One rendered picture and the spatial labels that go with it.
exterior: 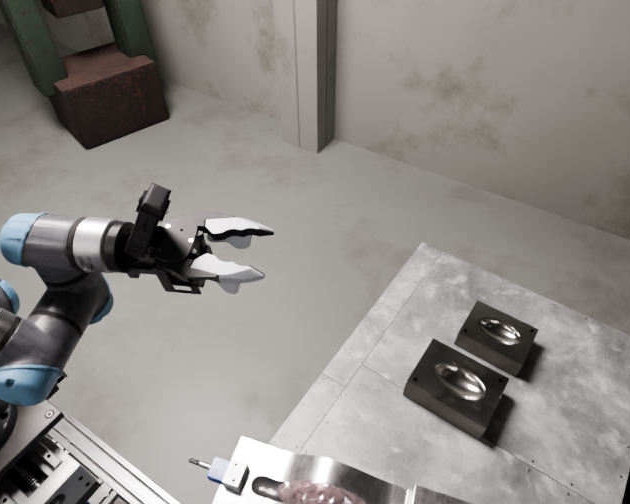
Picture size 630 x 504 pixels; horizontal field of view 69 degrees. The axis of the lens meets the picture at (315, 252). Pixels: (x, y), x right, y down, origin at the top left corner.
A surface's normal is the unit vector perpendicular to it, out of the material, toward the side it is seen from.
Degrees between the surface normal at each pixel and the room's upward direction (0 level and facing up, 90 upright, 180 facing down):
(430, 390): 0
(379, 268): 0
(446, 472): 0
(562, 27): 90
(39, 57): 90
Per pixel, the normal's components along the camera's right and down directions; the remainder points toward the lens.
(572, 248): -0.01, -0.69
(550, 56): -0.54, 0.62
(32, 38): 0.64, 0.55
